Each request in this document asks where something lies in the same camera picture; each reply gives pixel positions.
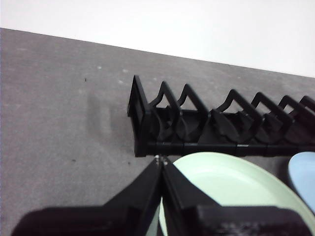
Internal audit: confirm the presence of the pale green plate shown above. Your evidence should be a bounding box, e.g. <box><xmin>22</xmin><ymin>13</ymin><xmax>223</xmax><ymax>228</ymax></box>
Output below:
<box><xmin>158</xmin><ymin>151</ymin><xmax>315</xmax><ymax>236</ymax></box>

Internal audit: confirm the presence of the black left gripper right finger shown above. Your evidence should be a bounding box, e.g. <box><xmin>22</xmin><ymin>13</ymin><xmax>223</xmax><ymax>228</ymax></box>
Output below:
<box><xmin>161</xmin><ymin>158</ymin><xmax>312</xmax><ymax>236</ymax></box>

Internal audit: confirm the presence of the black plastic plate rack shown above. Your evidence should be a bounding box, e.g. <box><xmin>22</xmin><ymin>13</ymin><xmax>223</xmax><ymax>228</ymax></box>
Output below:
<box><xmin>127</xmin><ymin>75</ymin><xmax>315</xmax><ymax>158</ymax></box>

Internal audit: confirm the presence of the light blue plate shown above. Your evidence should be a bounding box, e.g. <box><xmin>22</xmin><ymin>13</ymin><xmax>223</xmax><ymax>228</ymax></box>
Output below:
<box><xmin>287</xmin><ymin>151</ymin><xmax>315</xmax><ymax>215</ymax></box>

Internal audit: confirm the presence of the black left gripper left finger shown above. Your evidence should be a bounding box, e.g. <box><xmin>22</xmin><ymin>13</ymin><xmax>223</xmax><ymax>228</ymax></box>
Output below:
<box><xmin>11</xmin><ymin>156</ymin><xmax>162</xmax><ymax>236</ymax></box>

